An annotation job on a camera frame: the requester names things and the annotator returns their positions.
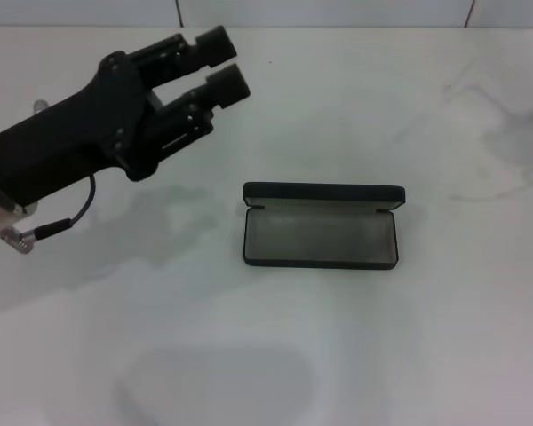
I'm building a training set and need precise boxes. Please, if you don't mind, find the left gripper cable with plug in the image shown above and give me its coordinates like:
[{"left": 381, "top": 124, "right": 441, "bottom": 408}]
[{"left": 0, "top": 172, "right": 97, "bottom": 255}]

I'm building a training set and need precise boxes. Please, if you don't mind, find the black glasses case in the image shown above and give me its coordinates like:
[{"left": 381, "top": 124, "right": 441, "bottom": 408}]
[{"left": 241, "top": 180, "right": 406, "bottom": 271}]

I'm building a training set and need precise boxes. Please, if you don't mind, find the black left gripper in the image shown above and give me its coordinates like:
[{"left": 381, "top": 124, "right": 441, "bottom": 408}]
[{"left": 0, "top": 50, "right": 162, "bottom": 209}]

